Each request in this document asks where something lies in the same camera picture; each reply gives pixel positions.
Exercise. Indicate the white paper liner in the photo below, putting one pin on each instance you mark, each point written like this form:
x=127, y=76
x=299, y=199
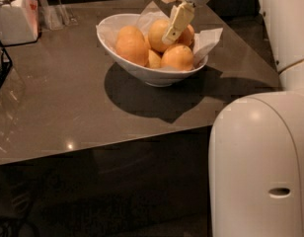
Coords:
x=206, y=41

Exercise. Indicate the clear acrylic stand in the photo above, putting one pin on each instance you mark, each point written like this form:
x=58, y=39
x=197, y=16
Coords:
x=55, y=15

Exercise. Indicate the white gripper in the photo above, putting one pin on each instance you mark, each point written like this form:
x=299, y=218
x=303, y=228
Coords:
x=181, y=17

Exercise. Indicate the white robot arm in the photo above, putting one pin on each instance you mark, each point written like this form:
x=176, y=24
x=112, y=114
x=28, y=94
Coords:
x=256, y=146

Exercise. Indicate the white ceramic bowl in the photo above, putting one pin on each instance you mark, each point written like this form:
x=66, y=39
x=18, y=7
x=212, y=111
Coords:
x=161, y=77

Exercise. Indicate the small yellow citrus piece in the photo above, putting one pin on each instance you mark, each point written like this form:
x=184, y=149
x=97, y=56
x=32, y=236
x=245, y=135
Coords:
x=154, y=59

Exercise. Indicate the orange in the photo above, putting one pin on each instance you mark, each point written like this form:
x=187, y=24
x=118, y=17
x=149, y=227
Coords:
x=187, y=36
x=130, y=45
x=155, y=34
x=178, y=56

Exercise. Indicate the white box container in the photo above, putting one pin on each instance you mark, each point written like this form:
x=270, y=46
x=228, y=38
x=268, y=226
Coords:
x=18, y=21

